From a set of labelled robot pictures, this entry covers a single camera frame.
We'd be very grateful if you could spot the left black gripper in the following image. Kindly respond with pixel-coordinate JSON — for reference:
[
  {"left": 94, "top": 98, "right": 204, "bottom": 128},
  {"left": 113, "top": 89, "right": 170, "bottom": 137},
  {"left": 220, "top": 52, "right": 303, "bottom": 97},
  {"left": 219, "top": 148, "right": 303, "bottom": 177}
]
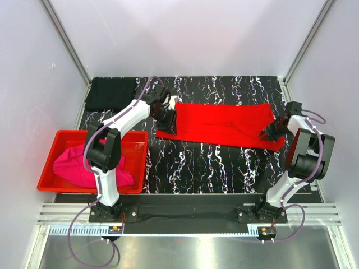
[{"left": 151, "top": 108, "right": 177, "bottom": 136}]

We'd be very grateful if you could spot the red t shirt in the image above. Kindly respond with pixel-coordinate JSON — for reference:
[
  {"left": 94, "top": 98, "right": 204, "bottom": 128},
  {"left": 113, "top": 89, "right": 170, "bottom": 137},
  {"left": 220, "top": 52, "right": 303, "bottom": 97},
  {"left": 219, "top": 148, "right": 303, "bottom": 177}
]
[{"left": 156, "top": 103, "right": 286, "bottom": 151}]

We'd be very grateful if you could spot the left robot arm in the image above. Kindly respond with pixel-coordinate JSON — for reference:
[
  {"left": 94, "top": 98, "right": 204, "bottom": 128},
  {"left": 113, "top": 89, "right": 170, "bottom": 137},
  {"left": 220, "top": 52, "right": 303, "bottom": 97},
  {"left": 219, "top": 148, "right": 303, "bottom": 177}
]
[{"left": 83, "top": 84, "right": 179, "bottom": 222}]

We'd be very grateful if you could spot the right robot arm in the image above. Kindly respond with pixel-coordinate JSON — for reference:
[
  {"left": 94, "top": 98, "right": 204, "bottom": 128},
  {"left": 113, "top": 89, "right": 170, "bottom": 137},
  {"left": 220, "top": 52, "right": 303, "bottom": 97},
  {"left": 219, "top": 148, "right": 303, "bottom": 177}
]
[{"left": 251, "top": 101, "right": 335, "bottom": 222}]

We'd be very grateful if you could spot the red plastic bin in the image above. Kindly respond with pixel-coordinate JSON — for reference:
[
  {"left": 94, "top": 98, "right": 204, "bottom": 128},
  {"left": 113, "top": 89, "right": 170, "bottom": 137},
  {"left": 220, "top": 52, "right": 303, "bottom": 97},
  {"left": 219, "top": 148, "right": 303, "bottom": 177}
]
[{"left": 37, "top": 130, "right": 149, "bottom": 194}]

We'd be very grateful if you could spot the folded black t shirt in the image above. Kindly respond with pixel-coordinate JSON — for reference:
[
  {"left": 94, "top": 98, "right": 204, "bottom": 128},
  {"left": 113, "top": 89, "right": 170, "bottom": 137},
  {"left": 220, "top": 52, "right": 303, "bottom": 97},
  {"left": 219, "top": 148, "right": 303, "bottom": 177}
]
[{"left": 85, "top": 77, "right": 137, "bottom": 112}]

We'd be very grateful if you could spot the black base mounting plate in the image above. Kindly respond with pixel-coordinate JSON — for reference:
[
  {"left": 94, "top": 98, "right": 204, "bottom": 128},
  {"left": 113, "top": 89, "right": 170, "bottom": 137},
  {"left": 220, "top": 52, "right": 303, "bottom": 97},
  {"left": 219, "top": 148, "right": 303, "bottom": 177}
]
[{"left": 89, "top": 194, "right": 287, "bottom": 236}]

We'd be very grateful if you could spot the pink t shirt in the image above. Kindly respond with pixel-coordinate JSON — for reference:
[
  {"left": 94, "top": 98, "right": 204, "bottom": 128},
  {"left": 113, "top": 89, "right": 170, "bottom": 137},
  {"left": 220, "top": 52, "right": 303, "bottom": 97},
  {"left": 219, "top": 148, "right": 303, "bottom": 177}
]
[{"left": 53, "top": 143, "right": 135, "bottom": 188}]

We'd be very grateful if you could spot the right connector box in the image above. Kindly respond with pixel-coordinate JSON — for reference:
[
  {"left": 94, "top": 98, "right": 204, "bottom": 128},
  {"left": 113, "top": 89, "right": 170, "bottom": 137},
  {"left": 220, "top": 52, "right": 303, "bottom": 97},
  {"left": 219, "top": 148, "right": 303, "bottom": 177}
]
[{"left": 259, "top": 226, "right": 277, "bottom": 238}]

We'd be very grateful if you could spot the connector box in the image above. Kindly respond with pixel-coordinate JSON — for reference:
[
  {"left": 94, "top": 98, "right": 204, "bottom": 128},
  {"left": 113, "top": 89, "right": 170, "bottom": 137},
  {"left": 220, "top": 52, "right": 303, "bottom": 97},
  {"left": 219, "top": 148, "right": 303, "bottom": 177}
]
[
  {"left": 108, "top": 226, "right": 123, "bottom": 235},
  {"left": 259, "top": 226, "right": 277, "bottom": 238}
]

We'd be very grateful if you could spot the left connector box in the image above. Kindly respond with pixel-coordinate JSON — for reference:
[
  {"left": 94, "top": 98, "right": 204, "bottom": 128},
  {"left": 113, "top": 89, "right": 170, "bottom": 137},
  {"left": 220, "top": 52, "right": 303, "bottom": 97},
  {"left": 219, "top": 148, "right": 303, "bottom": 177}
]
[{"left": 108, "top": 226, "right": 123, "bottom": 235}]

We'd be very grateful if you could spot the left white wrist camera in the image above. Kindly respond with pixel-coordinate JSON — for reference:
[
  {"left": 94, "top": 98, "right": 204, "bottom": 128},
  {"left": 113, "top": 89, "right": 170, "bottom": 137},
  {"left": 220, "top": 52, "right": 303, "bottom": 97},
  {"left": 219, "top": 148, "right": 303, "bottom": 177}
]
[{"left": 168, "top": 95, "right": 179, "bottom": 109}]

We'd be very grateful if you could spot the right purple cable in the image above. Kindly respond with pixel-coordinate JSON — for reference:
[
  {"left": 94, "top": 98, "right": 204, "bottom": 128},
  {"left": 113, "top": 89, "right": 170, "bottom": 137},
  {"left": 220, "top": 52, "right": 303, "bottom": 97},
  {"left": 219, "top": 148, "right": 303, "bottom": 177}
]
[{"left": 274, "top": 109, "right": 328, "bottom": 244}]

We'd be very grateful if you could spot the purple cable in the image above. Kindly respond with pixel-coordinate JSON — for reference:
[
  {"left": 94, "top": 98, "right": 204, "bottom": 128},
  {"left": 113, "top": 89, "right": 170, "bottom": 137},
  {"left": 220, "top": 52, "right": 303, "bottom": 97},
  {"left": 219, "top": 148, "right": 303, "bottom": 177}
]
[
  {"left": 274, "top": 109, "right": 328, "bottom": 244},
  {"left": 67, "top": 76, "right": 166, "bottom": 266}
]

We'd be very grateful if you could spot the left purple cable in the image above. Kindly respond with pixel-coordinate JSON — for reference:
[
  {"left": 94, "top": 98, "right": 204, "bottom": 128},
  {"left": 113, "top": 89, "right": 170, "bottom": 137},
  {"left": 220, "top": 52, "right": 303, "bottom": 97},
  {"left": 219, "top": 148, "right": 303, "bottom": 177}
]
[{"left": 67, "top": 76, "right": 166, "bottom": 266}]

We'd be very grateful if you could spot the aluminium frame rail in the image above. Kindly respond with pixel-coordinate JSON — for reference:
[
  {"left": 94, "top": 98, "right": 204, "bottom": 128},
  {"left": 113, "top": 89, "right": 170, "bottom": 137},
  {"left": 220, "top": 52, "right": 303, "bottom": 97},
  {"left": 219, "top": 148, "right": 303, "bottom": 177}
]
[{"left": 38, "top": 203, "right": 342, "bottom": 238}]

